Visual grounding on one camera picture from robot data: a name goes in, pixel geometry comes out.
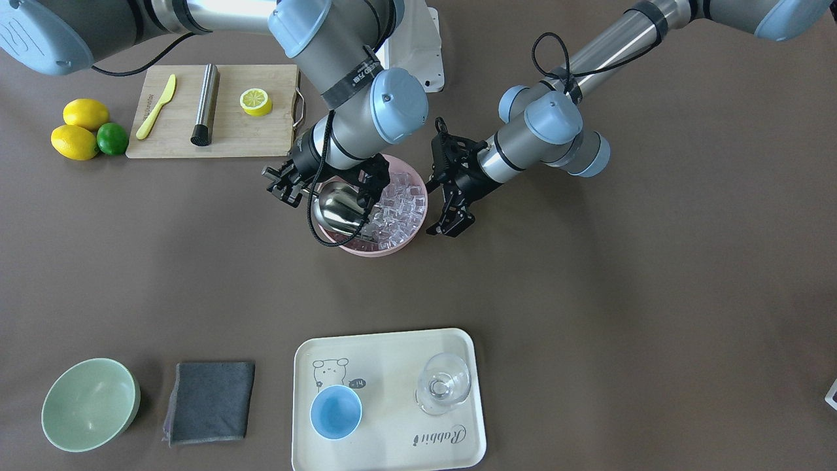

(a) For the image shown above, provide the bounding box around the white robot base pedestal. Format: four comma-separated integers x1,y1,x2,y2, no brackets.
377,1,445,93

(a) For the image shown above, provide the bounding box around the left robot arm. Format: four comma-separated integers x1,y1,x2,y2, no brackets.
426,1,835,237

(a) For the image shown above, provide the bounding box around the pink bowl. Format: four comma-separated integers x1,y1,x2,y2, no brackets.
313,155,430,257

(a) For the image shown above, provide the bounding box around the lower yellow lemon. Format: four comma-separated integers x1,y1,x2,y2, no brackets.
50,124,99,161

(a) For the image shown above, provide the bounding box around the upper yellow lemon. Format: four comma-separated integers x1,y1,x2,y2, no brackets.
62,98,111,131

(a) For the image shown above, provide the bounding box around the grey folded cloth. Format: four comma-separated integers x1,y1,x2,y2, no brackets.
163,361,255,447

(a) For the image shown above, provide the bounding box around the steel muddler black tip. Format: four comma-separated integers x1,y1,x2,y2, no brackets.
190,63,220,147

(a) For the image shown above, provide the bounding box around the cream serving tray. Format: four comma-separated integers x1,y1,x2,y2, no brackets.
291,328,487,470

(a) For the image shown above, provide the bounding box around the half lemon slice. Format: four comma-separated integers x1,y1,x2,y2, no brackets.
239,88,273,117

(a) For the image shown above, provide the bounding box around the bamboo cutting board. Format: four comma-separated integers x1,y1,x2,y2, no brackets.
126,65,299,159

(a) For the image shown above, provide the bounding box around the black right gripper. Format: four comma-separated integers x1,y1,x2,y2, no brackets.
261,131,390,226

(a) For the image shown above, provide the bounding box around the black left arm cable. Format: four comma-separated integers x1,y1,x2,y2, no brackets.
531,32,586,105

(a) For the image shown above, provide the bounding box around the stainless steel ice scoop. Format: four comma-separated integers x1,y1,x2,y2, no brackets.
305,179,362,236

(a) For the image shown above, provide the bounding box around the green bowl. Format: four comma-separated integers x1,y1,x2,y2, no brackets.
40,358,141,453

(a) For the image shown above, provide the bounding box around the green lime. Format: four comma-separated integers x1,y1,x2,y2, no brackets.
96,122,129,156

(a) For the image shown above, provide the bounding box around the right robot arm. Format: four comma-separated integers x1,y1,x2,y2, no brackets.
1,1,428,217

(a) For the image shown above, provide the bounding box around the yellow lemon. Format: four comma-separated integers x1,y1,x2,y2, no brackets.
50,124,99,161
62,98,111,131

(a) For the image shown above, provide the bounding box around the blue cup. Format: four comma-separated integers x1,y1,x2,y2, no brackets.
310,385,364,440

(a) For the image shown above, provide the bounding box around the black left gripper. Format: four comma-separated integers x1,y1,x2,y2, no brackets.
425,134,500,237

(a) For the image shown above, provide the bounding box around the pile of clear ice cubes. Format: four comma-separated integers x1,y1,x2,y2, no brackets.
352,172,428,253

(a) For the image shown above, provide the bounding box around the clear wine glass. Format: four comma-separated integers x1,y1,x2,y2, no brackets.
415,353,472,415

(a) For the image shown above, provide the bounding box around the yellow plastic knife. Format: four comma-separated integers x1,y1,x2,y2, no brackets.
135,74,177,140

